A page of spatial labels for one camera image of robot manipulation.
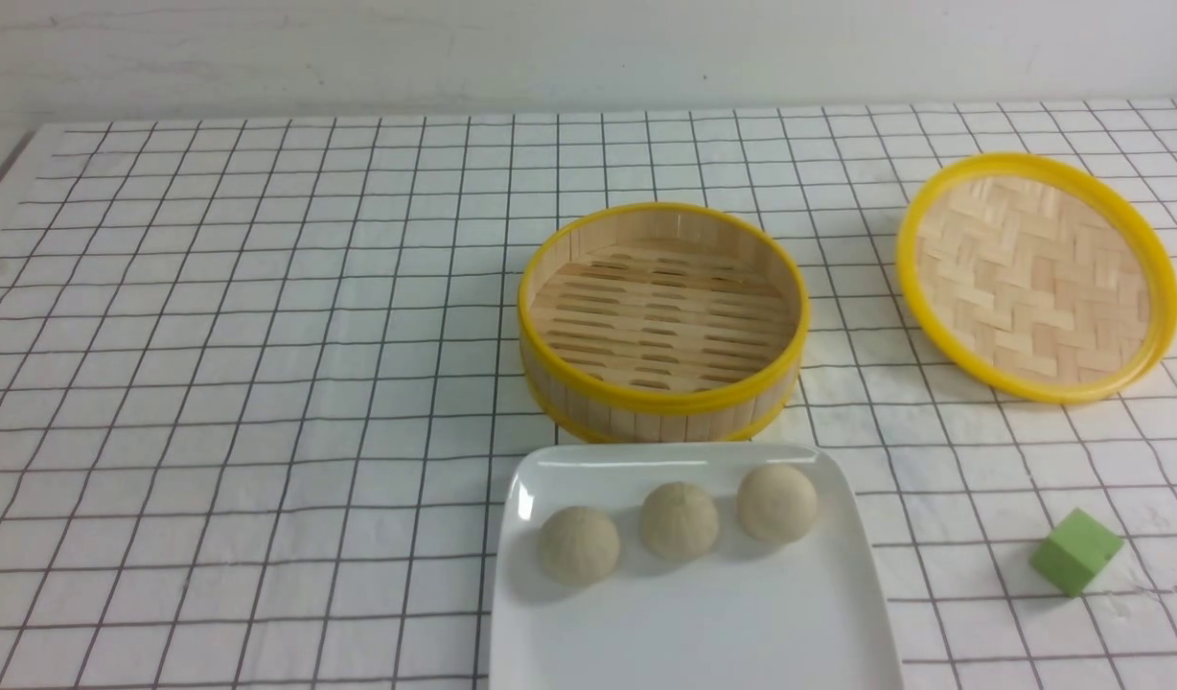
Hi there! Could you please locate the steamed bun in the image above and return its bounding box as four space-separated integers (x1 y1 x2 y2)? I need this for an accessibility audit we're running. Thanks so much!
736 463 819 545
539 506 621 588
638 482 720 563

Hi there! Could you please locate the white square ceramic plate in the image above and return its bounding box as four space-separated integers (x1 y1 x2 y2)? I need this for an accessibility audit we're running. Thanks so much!
488 442 905 689

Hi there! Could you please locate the green foam cube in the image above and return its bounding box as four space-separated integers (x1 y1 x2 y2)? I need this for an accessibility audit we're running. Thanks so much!
1029 507 1124 598

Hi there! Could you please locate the yellow-rimmed bamboo steamer basket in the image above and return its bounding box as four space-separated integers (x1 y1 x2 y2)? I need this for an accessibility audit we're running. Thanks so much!
516 203 811 443

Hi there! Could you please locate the white grid-pattern tablecloth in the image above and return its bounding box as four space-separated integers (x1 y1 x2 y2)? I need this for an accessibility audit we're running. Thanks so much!
0 100 1177 689

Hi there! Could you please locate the yellow-rimmed woven steamer lid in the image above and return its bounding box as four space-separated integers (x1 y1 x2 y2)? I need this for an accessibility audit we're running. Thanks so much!
895 152 1177 403

